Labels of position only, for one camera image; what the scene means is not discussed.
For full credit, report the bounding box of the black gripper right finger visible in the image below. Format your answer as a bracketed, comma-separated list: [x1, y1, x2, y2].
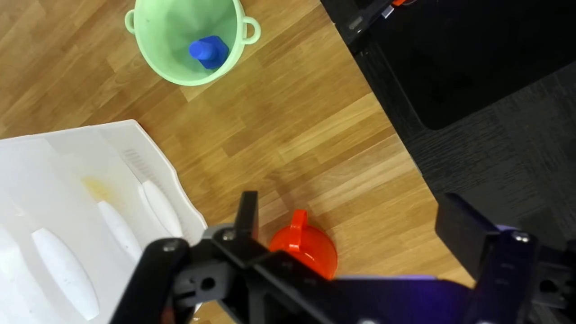
[435, 193, 500, 280]

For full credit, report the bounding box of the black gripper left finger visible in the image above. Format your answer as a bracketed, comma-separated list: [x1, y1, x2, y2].
[234, 191, 257, 236]

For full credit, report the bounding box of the orange plastic watering can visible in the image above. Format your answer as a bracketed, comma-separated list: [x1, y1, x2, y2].
[268, 209, 338, 280]

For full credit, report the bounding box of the white plastic dish rack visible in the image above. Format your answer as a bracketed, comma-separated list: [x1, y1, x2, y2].
[0, 119, 207, 324]

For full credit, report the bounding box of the blue plastic toy block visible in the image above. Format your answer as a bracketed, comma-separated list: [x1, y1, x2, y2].
[189, 37, 228, 71]

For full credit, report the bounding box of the green plastic colander bowl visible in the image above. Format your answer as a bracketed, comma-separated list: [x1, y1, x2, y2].
[124, 0, 262, 87]

